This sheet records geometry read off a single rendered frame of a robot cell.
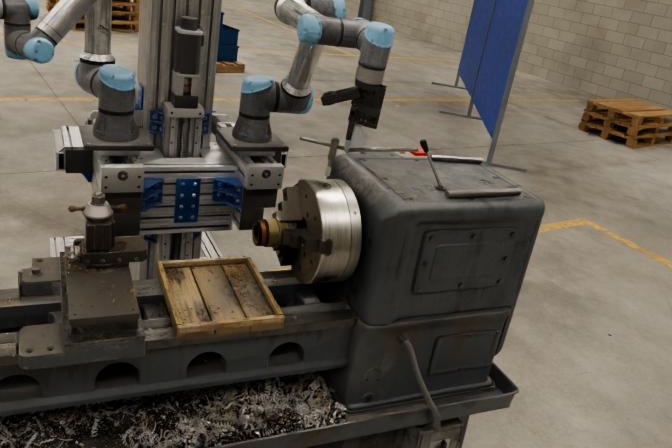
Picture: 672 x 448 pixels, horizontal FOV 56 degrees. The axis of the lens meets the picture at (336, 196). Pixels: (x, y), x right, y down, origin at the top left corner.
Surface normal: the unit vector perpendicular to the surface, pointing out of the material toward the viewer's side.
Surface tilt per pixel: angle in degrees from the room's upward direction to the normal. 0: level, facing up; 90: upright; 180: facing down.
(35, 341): 0
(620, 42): 90
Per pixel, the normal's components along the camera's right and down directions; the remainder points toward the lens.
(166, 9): 0.42, 0.40
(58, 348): 0.15, -0.92
